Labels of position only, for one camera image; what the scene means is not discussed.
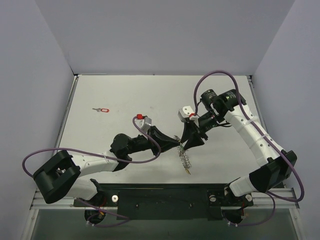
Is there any key with red tag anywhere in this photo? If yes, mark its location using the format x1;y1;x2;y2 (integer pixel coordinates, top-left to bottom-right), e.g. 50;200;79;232
92;108;110;113

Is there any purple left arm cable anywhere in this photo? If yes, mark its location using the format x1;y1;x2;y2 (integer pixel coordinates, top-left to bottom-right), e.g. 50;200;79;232
22;117;162;228

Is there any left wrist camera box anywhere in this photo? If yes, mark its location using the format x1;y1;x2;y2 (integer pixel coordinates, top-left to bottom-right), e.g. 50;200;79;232
136;114;152;133

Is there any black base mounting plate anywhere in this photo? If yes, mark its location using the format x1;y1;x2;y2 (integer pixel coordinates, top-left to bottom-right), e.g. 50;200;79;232
89;183;253;222

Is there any silver metal keyring disc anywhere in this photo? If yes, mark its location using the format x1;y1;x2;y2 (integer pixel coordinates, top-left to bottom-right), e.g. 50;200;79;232
173;135;192;171

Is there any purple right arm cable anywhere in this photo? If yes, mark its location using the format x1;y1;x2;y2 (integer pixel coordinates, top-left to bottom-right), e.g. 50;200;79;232
194;70;305;227

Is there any aluminium frame rail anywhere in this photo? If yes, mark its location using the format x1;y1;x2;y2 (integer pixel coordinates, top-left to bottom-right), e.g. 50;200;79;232
30;188;300;210

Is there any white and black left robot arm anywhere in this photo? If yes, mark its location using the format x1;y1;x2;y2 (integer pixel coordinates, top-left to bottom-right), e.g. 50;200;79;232
32;126;180;206

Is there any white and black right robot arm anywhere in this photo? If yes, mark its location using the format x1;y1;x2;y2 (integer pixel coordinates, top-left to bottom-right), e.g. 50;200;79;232
178;89;297;205

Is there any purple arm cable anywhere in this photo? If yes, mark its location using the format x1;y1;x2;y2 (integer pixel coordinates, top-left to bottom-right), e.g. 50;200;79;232
194;70;305;227
22;117;162;228

